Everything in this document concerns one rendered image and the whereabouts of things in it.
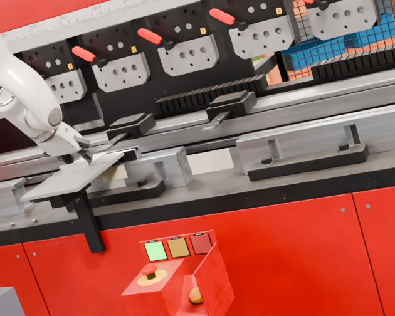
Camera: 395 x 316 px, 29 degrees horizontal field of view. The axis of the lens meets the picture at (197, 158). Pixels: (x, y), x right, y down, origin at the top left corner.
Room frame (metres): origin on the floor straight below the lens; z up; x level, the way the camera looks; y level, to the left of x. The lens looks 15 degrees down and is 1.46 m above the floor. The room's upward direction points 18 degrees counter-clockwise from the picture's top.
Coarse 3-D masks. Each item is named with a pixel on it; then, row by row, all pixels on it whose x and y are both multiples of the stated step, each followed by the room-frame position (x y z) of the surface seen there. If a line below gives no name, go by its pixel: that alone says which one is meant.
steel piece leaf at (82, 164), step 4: (100, 156) 2.12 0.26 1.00; (84, 160) 2.13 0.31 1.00; (92, 160) 2.10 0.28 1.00; (96, 160) 2.09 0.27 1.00; (68, 164) 2.05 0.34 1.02; (72, 164) 2.05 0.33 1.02; (76, 164) 2.04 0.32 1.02; (80, 164) 2.04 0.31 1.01; (84, 164) 2.04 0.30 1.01; (88, 164) 2.06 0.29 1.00; (92, 164) 2.05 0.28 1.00; (64, 168) 2.06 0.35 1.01; (68, 168) 2.06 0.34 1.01; (72, 168) 2.05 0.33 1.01; (76, 168) 2.05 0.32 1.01; (80, 168) 2.04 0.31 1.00; (84, 168) 2.04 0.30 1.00; (64, 172) 2.06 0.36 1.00
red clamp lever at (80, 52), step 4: (76, 48) 2.04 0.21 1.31; (80, 48) 2.05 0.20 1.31; (76, 52) 2.04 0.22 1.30; (80, 52) 2.03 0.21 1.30; (84, 52) 2.03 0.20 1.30; (88, 52) 2.04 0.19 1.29; (80, 56) 2.04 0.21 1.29; (84, 56) 2.03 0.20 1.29; (88, 56) 2.02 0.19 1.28; (92, 56) 2.02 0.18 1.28; (88, 60) 2.02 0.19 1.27; (92, 60) 2.02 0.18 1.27; (96, 60) 2.02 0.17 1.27; (100, 60) 2.03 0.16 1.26; (104, 60) 2.02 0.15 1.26; (100, 64) 2.01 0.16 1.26; (104, 64) 2.01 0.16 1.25
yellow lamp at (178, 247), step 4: (172, 240) 1.75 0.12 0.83; (176, 240) 1.75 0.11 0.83; (180, 240) 1.74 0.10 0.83; (184, 240) 1.74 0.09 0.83; (172, 244) 1.75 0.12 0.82; (176, 244) 1.75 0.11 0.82; (180, 244) 1.74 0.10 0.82; (184, 244) 1.74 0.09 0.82; (172, 248) 1.75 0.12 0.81; (176, 248) 1.75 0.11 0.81; (180, 248) 1.75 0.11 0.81; (184, 248) 1.74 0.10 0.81; (172, 252) 1.76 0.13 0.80; (176, 252) 1.75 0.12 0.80; (180, 252) 1.75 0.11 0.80; (184, 252) 1.74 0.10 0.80; (188, 252) 1.74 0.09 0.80; (172, 256) 1.76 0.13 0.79; (176, 256) 1.75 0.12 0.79
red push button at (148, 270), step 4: (152, 264) 1.70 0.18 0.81; (144, 268) 1.69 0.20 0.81; (148, 268) 1.68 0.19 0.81; (152, 268) 1.68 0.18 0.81; (156, 268) 1.68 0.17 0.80; (144, 272) 1.68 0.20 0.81; (148, 272) 1.67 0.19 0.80; (152, 272) 1.67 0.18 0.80; (148, 276) 1.68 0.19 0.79; (152, 276) 1.68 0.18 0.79
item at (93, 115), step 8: (88, 96) 2.12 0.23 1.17; (96, 96) 2.13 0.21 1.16; (64, 104) 2.16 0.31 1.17; (72, 104) 2.15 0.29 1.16; (80, 104) 2.14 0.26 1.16; (88, 104) 2.13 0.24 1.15; (96, 104) 2.12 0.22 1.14; (72, 112) 2.15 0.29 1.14; (80, 112) 2.14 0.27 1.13; (88, 112) 2.13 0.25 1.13; (96, 112) 2.12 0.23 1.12; (72, 120) 2.16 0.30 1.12; (80, 120) 2.15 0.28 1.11; (88, 120) 2.14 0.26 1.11; (96, 120) 2.14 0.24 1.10; (80, 128) 2.16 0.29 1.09; (88, 128) 2.15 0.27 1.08
